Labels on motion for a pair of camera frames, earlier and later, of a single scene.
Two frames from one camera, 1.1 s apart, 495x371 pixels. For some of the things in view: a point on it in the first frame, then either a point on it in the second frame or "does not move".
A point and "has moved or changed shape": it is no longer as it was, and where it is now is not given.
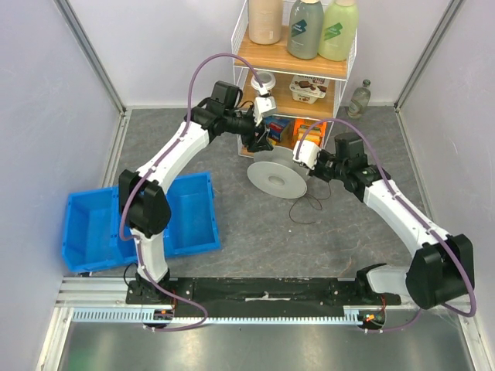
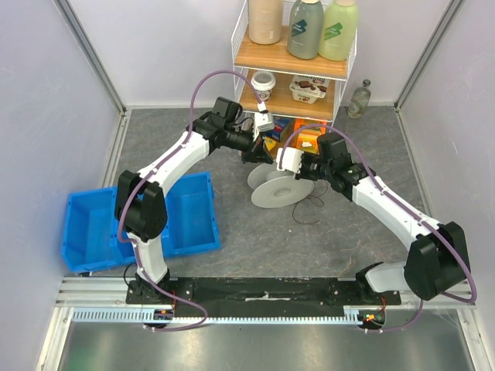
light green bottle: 339,30 does not move
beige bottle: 265,21 does not move
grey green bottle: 304,28 does not move
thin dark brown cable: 315,197 to 301,222
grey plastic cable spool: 275,172 has moved or changed shape
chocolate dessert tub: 308,89 does not move
